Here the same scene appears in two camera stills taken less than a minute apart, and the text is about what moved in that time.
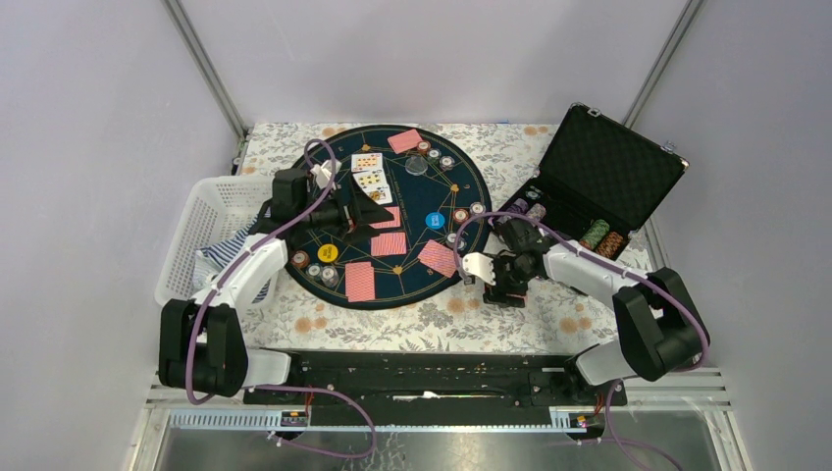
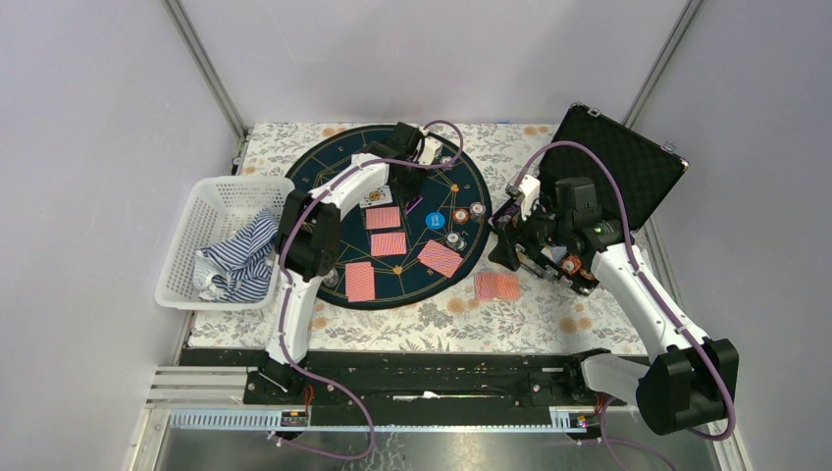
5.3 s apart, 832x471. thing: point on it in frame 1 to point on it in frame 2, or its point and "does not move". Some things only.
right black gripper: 497,293 to 511,232
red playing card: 389,243 does not move
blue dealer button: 435,220 does not move
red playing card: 394,223 does not move
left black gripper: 359,212 to 407,192
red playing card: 359,281 does not move
